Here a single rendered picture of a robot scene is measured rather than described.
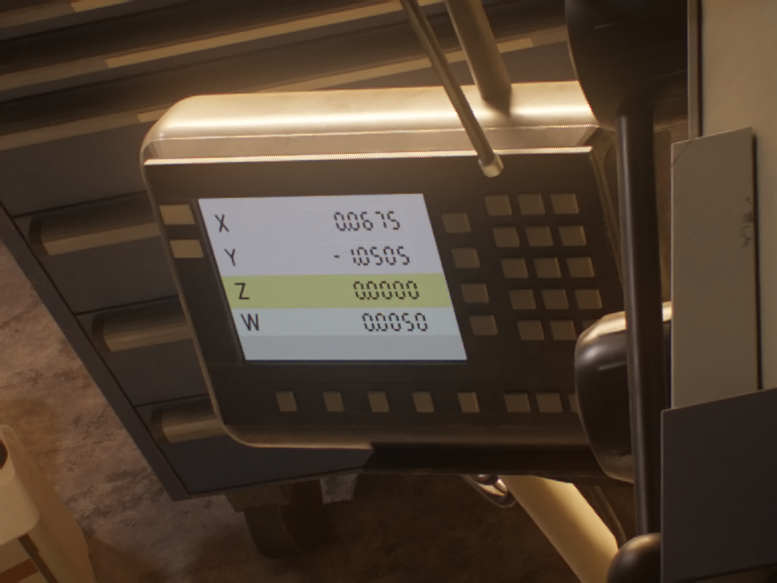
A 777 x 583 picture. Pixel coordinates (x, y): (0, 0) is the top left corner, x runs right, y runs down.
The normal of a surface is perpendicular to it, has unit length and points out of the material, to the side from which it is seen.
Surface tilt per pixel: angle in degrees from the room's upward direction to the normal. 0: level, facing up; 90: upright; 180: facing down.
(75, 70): 90
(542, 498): 52
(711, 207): 0
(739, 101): 45
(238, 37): 90
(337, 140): 15
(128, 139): 90
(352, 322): 71
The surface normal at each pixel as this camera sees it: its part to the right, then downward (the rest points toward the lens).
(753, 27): -0.91, -0.31
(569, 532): -0.18, 0.16
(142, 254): -0.11, 0.75
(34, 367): -0.36, -0.65
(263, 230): -0.39, 0.51
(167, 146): -0.42, -0.43
